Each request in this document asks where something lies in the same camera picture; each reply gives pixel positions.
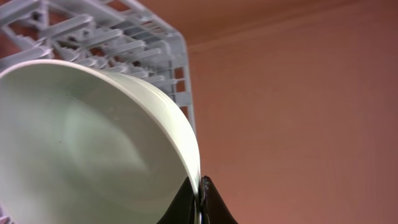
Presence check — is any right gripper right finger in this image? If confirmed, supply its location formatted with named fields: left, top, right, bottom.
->
left=200, top=175, right=238, bottom=224

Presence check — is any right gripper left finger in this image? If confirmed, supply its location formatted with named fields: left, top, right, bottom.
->
left=157, top=177, right=196, bottom=224

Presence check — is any green bowl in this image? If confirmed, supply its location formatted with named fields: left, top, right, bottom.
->
left=1, top=60, right=200, bottom=224

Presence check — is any grey dishwasher rack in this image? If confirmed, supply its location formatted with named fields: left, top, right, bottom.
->
left=0, top=0, right=197, bottom=224

